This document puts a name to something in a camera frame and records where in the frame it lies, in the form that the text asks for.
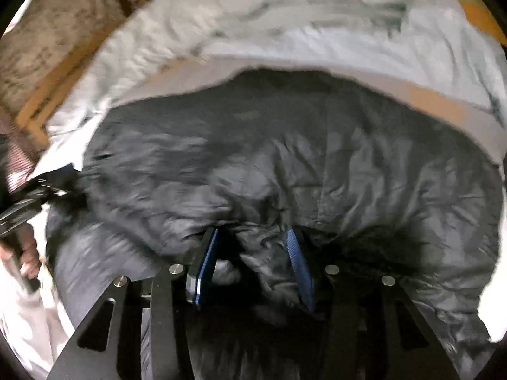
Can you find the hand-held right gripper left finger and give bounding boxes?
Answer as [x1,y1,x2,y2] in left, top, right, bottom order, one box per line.
[48,226,220,380]

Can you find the light grey duvet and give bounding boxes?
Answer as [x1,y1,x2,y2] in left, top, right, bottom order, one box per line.
[48,0,507,167]

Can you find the red checkered cloth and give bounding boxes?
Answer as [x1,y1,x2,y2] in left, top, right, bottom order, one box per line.
[0,107,52,183]

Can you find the beige patterned cloth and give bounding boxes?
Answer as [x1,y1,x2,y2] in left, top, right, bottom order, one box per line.
[0,0,127,104]

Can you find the white bed sheet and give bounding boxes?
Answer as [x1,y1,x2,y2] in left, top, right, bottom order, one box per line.
[0,135,507,380]

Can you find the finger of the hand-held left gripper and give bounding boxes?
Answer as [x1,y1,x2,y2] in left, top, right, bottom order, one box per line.
[35,166,82,199]

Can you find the wooden chair frame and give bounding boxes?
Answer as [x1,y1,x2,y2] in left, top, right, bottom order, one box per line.
[16,0,147,147]

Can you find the person's left hand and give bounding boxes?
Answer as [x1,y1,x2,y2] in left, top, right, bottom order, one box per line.
[0,225,40,282]

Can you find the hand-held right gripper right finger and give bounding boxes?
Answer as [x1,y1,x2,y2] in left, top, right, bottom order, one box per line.
[285,228,460,380]

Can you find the black puffer jacket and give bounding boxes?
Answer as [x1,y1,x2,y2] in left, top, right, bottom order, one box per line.
[43,69,504,380]

